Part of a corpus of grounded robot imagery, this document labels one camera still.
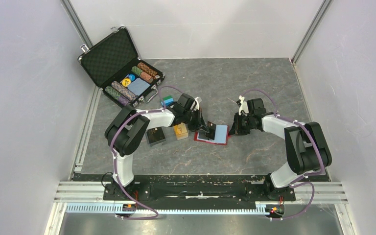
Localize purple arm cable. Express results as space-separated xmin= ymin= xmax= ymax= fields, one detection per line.
xmin=109 ymin=85 xmax=184 ymax=220
xmin=241 ymin=89 xmax=327 ymax=221

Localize purple grey poker chip row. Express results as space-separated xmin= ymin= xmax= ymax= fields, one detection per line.
xmin=111 ymin=81 xmax=137 ymax=101

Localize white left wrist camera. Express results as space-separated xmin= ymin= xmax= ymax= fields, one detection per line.
xmin=192 ymin=96 xmax=202 ymax=111

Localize red leather card holder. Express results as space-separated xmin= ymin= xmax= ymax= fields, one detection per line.
xmin=194 ymin=124 xmax=229 ymax=145

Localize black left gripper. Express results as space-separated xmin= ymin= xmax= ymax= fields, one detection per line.
xmin=183 ymin=108 xmax=209 ymax=134

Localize black card stack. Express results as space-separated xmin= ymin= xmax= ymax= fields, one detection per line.
xmin=146 ymin=127 xmax=166 ymax=147

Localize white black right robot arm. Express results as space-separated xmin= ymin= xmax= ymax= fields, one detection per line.
xmin=229 ymin=96 xmax=331 ymax=200

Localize aluminium slotted rail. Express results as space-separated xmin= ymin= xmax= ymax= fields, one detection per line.
xmin=66 ymin=202 xmax=280 ymax=215

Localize orange card stack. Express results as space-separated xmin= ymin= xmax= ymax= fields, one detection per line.
xmin=173 ymin=123 xmax=188 ymax=140

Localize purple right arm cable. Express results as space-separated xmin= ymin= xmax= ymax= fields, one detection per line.
xmin=241 ymin=89 xmax=327 ymax=221

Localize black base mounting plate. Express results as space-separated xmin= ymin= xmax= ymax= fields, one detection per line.
xmin=103 ymin=174 xmax=296 ymax=210

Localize blue playing card deck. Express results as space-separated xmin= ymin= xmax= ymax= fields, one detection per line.
xmin=127 ymin=78 xmax=150 ymax=96

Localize yellow dealer chip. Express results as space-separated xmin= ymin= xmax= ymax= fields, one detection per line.
xmin=121 ymin=78 xmax=132 ymax=87

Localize black aluminium poker chip case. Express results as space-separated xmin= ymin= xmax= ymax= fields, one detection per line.
xmin=77 ymin=26 xmax=165 ymax=107

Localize black credit card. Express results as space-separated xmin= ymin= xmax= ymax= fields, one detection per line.
xmin=206 ymin=121 xmax=216 ymax=140
xmin=197 ymin=132 xmax=212 ymax=141

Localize clear plastic card box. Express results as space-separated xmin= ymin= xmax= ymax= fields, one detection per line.
xmin=159 ymin=126 xmax=177 ymax=145

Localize stacked toy building blocks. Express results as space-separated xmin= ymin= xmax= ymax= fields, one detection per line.
xmin=161 ymin=95 xmax=174 ymax=107

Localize blue dealer chip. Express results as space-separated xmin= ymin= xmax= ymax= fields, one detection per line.
xmin=127 ymin=74 xmax=136 ymax=82

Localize green purple poker chip row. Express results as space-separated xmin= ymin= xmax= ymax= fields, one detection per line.
xmin=105 ymin=86 xmax=130 ymax=106

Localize red poker chip row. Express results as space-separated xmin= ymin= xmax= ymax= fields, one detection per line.
xmin=140 ymin=71 xmax=154 ymax=84

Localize brown poker chip row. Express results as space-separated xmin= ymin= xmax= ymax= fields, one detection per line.
xmin=137 ymin=62 xmax=158 ymax=77

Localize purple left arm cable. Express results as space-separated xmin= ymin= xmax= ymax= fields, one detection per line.
xmin=109 ymin=85 xmax=184 ymax=220

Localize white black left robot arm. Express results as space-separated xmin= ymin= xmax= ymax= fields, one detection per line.
xmin=105 ymin=93 xmax=210 ymax=200

